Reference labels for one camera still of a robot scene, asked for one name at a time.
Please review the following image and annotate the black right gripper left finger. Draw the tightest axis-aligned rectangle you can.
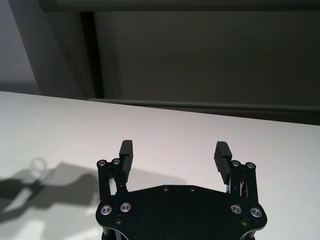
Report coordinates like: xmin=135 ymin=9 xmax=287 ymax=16
xmin=96 ymin=139 xmax=135 ymax=201

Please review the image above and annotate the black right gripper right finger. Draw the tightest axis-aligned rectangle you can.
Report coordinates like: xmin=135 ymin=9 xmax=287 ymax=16
xmin=213 ymin=141 xmax=257 ymax=201

